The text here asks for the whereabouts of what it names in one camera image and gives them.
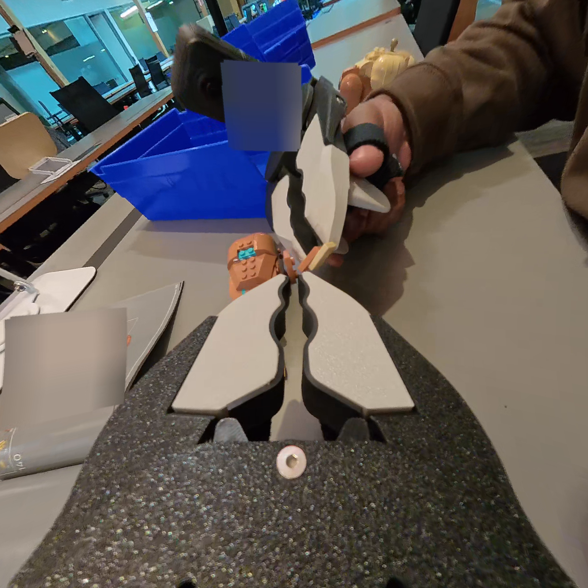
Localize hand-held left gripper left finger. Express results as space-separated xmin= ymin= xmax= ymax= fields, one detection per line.
xmin=171 ymin=275 xmax=292 ymax=439

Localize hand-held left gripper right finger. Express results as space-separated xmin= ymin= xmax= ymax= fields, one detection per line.
xmin=298 ymin=272 xmax=415 ymax=438

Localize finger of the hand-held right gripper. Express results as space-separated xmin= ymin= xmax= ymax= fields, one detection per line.
xmin=287 ymin=112 xmax=352 ymax=254
xmin=270 ymin=177 xmax=308 ymax=261

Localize brown and tan brick piece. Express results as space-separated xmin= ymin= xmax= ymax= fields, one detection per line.
xmin=282 ymin=243 xmax=339 ymax=282

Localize person's right forearm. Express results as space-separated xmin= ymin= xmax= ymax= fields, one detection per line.
xmin=367 ymin=0 xmax=588 ymax=182

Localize grey desk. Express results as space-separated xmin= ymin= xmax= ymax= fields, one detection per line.
xmin=0 ymin=7 xmax=588 ymax=588

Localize person's right hand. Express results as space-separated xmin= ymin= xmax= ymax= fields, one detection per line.
xmin=327 ymin=96 xmax=413 ymax=268

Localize brown brick-built toy head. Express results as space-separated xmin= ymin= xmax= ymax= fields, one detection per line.
xmin=227 ymin=233 xmax=288 ymax=302

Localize tan brick-built toy body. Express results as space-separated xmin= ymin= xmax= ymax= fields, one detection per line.
xmin=339 ymin=39 xmax=415 ymax=107

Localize blue plastic bin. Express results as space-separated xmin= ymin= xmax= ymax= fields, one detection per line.
xmin=152 ymin=109 xmax=272 ymax=159
xmin=220 ymin=0 xmax=317 ymax=79
xmin=89 ymin=108 xmax=276 ymax=222

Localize white board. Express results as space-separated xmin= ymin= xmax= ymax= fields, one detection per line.
xmin=0 ymin=266 xmax=97 ymax=322

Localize grey printed sheet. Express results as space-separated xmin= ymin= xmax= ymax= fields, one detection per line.
xmin=0 ymin=404 xmax=113 ymax=481

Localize wood-edged table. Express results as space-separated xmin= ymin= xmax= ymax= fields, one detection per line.
xmin=0 ymin=86 xmax=174 ymax=232

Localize black office chair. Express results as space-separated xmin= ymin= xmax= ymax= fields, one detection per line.
xmin=50 ymin=76 xmax=121 ymax=135

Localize clear plastic box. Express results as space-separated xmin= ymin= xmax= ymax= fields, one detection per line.
xmin=28 ymin=157 xmax=74 ymax=185

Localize tan wooden chair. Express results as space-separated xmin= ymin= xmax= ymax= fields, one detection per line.
xmin=0 ymin=112 xmax=58 ymax=181

